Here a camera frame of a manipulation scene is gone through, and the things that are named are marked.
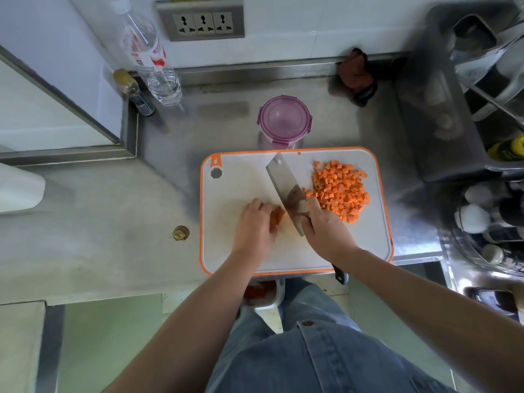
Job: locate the person's left hand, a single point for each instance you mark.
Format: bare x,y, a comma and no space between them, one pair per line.
254,231

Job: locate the person's right hand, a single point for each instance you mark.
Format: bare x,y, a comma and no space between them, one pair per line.
329,237

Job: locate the round carrot slice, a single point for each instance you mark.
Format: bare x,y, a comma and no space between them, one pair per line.
279,216

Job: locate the pile of diced carrot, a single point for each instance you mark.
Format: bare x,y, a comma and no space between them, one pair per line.
342,192

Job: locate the brown carrot top stub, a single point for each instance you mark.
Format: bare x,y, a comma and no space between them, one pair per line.
181,233

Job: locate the purple lidded container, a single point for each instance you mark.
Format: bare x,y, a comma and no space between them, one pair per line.
284,120

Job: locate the person's right forearm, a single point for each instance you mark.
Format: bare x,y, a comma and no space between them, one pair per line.
438,319

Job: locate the person's left forearm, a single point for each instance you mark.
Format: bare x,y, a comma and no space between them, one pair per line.
188,335

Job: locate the white orange-rimmed cutting board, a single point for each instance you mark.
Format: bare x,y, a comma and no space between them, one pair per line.
237,184

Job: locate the white waste bin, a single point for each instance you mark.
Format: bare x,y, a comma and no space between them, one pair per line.
280,294

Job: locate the blue denim trousers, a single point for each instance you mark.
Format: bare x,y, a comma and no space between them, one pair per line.
315,306

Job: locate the pale green cabinet front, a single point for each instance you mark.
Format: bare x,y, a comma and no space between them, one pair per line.
106,339
397,331

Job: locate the clear round basin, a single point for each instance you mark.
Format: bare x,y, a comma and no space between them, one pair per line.
450,253

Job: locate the blue denim shirt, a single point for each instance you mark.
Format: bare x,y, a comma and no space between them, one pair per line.
327,364

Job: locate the group of seasoning bottles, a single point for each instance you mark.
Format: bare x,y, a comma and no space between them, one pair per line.
470,218

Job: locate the dark red cloth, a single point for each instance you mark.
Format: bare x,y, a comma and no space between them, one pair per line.
355,73

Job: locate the clear plastic water bottle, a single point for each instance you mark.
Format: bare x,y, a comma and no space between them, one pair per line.
165,87

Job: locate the small gold-capped bottle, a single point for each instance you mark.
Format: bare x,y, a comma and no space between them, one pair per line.
143,104

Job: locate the black rectangular device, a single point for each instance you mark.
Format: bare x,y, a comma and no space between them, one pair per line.
493,302

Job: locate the yellow-capped sauce bottle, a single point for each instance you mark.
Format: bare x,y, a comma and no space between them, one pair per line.
511,149

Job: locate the white and black bag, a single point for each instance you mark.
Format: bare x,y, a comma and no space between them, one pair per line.
491,61

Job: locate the grey wall socket panel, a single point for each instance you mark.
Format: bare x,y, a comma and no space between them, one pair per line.
200,22

